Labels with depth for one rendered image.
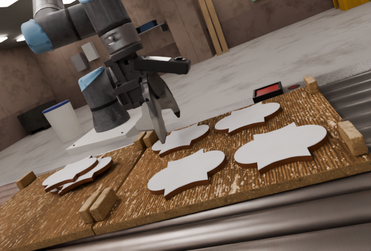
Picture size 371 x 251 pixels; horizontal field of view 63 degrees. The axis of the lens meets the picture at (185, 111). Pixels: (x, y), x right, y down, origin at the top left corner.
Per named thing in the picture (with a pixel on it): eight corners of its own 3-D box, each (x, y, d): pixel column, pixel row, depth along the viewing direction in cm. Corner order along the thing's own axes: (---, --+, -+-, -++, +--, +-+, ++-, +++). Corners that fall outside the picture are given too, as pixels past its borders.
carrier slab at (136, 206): (157, 142, 80) (154, 136, 80) (316, 90, 68) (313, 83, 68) (96, 236, 48) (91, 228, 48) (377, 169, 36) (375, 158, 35)
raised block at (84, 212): (100, 203, 55) (93, 190, 54) (108, 200, 54) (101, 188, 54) (84, 225, 49) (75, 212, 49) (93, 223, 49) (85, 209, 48)
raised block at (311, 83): (306, 87, 67) (302, 76, 66) (314, 85, 66) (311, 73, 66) (311, 95, 62) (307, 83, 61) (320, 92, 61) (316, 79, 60)
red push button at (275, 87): (258, 95, 84) (256, 90, 83) (279, 88, 81) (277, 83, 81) (257, 102, 78) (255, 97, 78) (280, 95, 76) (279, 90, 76)
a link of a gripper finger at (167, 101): (162, 113, 77) (142, 94, 71) (182, 106, 76) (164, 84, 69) (162, 123, 76) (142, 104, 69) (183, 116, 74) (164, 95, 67)
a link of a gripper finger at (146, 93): (157, 122, 63) (149, 85, 66) (164, 119, 62) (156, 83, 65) (146, 117, 58) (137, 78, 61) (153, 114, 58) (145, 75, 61)
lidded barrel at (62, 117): (75, 139, 636) (57, 105, 617) (54, 147, 657) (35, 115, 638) (91, 127, 693) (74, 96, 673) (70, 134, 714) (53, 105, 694)
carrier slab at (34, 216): (37, 181, 92) (35, 176, 92) (154, 142, 81) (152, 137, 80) (-74, 277, 60) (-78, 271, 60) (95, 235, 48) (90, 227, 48)
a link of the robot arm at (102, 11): (108, -24, 64) (106, -37, 56) (132, 24, 67) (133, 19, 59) (74, -9, 63) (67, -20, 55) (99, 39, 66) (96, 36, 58)
